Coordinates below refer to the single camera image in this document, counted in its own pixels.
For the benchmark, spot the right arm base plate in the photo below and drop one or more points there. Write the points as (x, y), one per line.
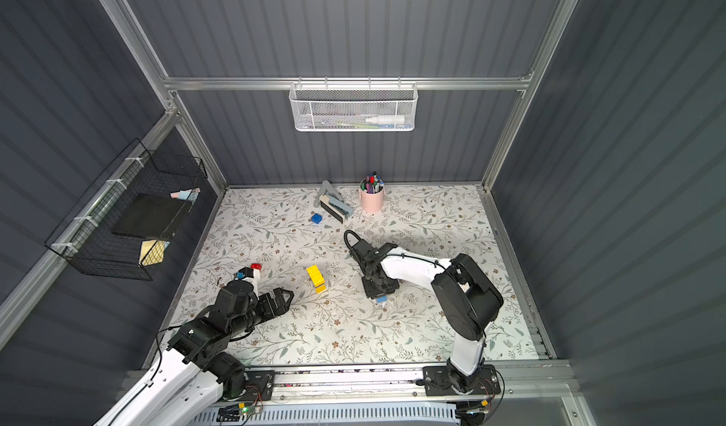
(448, 381)

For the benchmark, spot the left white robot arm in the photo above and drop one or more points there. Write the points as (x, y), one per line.
(195, 370)

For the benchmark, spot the white wire mesh basket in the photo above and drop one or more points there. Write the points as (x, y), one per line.
(327, 106)

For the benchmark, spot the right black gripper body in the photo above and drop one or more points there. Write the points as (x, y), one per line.
(366, 257)

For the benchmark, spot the yellow sticky notes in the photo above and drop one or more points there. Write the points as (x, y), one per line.
(152, 252)

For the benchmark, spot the pink pen cup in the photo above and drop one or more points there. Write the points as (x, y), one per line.
(372, 203)

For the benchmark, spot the grey stapler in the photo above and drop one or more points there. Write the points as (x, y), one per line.
(331, 201)

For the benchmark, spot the black wire basket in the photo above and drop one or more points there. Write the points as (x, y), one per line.
(85, 240)

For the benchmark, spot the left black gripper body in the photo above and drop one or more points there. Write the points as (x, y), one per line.
(270, 302)

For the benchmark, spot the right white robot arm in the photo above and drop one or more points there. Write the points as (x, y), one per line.
(469, 300)

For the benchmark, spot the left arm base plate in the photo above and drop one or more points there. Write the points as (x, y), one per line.
(249, 386)

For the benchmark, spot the pastel eraser block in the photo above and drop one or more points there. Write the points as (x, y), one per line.
(187, 195)

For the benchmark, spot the white tube in basket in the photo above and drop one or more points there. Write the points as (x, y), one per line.
(386, 120)

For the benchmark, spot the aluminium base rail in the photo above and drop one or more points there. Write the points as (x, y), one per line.
(386, 383)

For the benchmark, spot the long yellow lego brick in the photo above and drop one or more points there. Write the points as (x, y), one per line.
(315, 275)

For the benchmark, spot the pens in cup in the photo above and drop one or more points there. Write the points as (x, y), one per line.
(372, 184)

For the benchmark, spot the black notebook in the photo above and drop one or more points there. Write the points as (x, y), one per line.
(152, 217)

